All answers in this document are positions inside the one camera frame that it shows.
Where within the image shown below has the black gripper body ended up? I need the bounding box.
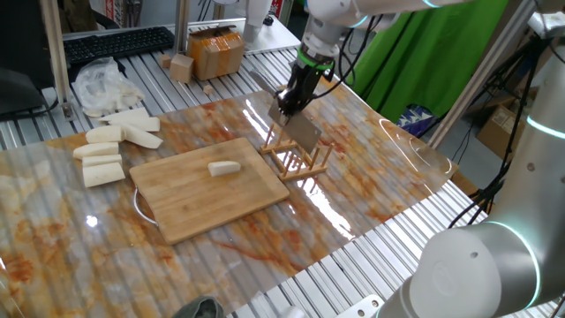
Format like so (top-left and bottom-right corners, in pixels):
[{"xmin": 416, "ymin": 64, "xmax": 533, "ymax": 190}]
[{"xmin": 289, "ymin": 64, "xmax": 328, "ymax": 101}]

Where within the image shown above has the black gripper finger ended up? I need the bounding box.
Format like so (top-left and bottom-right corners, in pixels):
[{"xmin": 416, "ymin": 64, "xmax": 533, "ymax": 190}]
[
  {"xmin": 275, "ymin": 87, "xmax": 298, "ymax": 117},
  {"xmin": 290, "ymin": 95, "xmax": 313, "ymax": 117}
]

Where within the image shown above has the steel cleaver knife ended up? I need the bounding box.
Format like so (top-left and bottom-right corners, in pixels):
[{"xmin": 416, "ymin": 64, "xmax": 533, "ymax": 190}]
[{"xmin": 249, "ymin": 69, "xmax": 323, "ymax": 155}]

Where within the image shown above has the speckled white radish piece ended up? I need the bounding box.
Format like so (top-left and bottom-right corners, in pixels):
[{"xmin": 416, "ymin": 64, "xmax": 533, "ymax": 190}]
[{"xmin": 207, "ymin": 160, "xmax": 243, "ymax": 178}]

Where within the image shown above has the long white radish wedge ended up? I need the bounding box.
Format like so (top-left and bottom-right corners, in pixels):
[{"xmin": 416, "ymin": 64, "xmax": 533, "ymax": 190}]
[{"xmin": 119, "ymin": 125, "xmax": 164, "ymax": 150}]

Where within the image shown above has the white radish chunk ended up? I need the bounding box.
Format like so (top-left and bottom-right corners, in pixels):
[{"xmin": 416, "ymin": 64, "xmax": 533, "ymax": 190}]
[
  {"xmin": 85, "ymin": 125, "xmax": 125, "ymax": 145},
  {"xmin": 81, "ymin": 154, "xmax": 124, "ymax": 169},
  {"xmin": 72, "ymin": 141, "xmax": 120, "ymax": 161},
  {"xmin": 81, "ymin": 162, "xmax": 127, "ymax": 189}
]

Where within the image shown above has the wooden peg rack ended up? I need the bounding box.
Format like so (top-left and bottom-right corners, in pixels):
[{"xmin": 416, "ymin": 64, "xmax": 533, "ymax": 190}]
[{"xmin": 259, "ymin": 123, "xmax": 335, "ymax": 182}]

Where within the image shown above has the white plastic column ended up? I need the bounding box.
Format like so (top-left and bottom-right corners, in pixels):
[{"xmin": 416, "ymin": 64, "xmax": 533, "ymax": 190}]
[{"xmin": 240, "ymin": 0, "xmax": 273, "ymax": 43}]

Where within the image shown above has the taped cardboard box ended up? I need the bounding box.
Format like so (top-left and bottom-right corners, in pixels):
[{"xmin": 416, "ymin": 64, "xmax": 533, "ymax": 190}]
[{"xmin": 185, "ymin": 25, "xmax": 246, "ymax": 82}]

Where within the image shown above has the large wooden block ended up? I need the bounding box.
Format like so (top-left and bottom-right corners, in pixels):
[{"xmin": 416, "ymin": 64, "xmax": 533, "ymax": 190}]
[{"xmin": 169, "ymin": 53, "xmax": 195, "ymax": 84}]

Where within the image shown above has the green cloth backdrop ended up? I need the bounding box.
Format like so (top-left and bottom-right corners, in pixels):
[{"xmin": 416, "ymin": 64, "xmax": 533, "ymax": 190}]
[{"xmin": 348, "ymin": 0, "xmax": 511, "ymax": 125}]

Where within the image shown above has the blue patterned bag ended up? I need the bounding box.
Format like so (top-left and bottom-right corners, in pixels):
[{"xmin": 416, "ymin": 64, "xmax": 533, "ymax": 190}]
[{"xmin": 395, "ymin": 103, "xmax": 437, "ymax": 138}]

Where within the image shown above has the bamboo cutting board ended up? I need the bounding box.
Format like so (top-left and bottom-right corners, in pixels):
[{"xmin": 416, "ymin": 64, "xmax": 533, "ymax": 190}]
[{"xmin": 129, "ymin": 136, "xmax": 291, "ymax": 246}]

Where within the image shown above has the marble pattern plastic mat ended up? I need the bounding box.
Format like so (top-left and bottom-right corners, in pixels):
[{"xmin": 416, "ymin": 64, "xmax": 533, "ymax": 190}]
[{"xmin": 0, "ymin": 74, "xmax": 460, "ymax": 318}]

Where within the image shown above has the black computer keyboard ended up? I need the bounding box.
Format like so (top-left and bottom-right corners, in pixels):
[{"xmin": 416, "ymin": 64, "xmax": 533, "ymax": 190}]
[{"xmin": 63, "ymin": 26, "xmax": 176, "ymax": 65}]

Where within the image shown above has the clear plastic bag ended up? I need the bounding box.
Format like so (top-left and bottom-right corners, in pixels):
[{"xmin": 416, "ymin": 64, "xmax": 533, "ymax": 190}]
[{"xmin": 72, "ymin": 56, "xmax": 146, "ymax": 118}]

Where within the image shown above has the red white printed carton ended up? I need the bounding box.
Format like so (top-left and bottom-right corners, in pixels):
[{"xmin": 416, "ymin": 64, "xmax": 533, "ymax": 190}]
[{"xmin": 104, "ymin": 0, "xmax": 143, "ymax": 28}]

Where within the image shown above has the open cardboard box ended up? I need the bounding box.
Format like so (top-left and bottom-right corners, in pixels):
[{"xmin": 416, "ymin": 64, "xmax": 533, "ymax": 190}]
[{"xmin": 475, "ymin": 104, "xmax": 526, "ymax": 160}]

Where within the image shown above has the black tripod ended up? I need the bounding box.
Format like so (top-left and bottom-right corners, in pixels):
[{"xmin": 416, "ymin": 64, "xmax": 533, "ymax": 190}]
[{"xmin": 485, "ymin": 34, "xmax": 548, "ymax": 178}]

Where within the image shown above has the grey green rag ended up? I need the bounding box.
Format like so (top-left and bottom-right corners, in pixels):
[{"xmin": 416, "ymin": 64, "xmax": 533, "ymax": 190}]
[{"xmin": 170, "ymin": 295, "xmax": 226, "ymax": 318}]

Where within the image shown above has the black computer monitor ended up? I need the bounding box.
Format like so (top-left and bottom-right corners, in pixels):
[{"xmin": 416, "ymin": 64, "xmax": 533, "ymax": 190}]
[{"xmin": 0, "ymin": 0, "xmax": 61, "ymax": 121}]

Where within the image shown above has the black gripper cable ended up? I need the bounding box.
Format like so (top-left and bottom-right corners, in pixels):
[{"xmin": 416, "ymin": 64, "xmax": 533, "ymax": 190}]
[{"xmin": 308, "ymin": 15, "xmax": 376, "ymax": 101}]

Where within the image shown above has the aluminium frame post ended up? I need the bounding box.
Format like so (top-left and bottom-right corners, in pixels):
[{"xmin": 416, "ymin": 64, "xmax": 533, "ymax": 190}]
[
  {"xmin": 172, "ymin": 0, "xmax": 191, "ymax": 57},
  {"xmin": 426, "ymin": 0, "xmax": 538, "ymax": 149},
  {"xmin": 39, "ymin": 0, "xmax": 77, "ymax": 121}
]

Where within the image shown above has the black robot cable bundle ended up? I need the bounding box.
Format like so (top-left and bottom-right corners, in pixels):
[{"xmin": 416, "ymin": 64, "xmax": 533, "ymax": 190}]
[{"xmin": 448, "ymin": 163, "xmax": 509, "ymax": 229}]

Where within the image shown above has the silver frame bracket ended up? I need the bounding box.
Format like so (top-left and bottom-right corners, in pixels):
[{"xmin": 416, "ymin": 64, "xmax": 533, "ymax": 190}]
[{"xmin": 527, "ymin": 11, "xmax": 565, "ymax": 40}]

